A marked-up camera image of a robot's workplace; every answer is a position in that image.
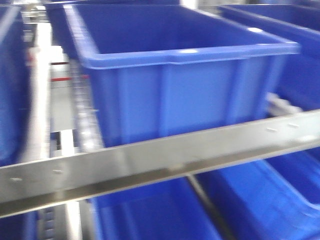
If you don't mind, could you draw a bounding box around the central blue bin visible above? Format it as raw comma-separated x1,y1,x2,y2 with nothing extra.
64,4,300,147

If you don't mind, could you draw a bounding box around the lower blue bin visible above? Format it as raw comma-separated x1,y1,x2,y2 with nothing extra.
88,177,221,240

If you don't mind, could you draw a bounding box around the right blue bin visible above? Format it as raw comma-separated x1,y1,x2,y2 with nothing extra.
217,3,320,111

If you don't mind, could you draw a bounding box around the left blue bin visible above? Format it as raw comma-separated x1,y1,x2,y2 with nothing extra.
0,4,31,166

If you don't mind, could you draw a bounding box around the steel shelf front rail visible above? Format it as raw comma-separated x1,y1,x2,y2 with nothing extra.
0,110,320,217

